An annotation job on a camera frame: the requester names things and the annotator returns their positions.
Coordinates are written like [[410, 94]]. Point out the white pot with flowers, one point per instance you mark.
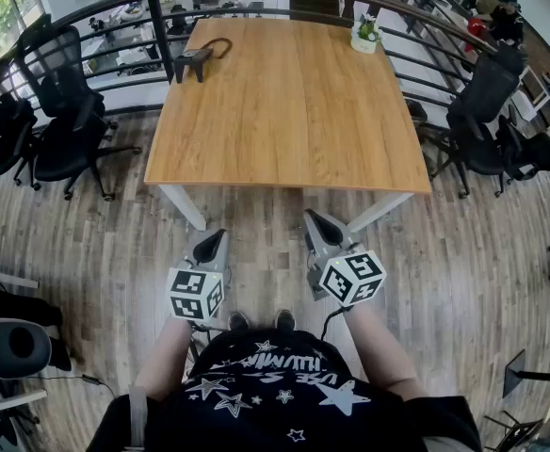
[[364, 43]]

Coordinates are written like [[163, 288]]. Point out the white table leg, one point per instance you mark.
[[378, 212], [183, 205]]

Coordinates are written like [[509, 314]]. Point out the black folding stand legs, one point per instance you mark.
[[515, 429]]

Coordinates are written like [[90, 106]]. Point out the black board on stand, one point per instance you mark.
[[515, 375]]

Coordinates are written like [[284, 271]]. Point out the person's black shoe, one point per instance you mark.
[[285, 320], [238, 322]]

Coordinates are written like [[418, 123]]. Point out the person's left forearm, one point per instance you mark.
[[162, 360]]

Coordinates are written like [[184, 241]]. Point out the person's right forearm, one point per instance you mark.
[[378, 351]]

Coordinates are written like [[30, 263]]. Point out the black device with cable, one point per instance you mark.
[[190, 66]]

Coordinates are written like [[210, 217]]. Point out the person's left black shoe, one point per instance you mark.
[[238, 322]]

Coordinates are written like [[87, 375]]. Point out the black railing with wooden handrail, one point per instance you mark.
[[157, 31]]

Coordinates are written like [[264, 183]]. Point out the person's right black shoe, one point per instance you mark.
[[285, 320]]

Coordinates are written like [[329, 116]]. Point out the grey round device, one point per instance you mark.
[[16, 349]]

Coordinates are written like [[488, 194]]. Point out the white shelf unit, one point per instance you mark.
[[6, 400]]

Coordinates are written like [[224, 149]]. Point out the person's black star-print shirt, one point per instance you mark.
[[275, 412]]

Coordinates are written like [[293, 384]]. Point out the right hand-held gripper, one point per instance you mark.
[[350, 276]]

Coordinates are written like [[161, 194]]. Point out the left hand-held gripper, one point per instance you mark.
[[192, 295]]

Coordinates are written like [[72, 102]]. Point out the white desk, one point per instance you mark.
[[536, 94]]

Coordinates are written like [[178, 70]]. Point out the black mesh office chair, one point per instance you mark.
[[536, 151], [9, 149], [70, 149], [484, 106]]

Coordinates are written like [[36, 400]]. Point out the black bag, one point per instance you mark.
[[11, 304]]

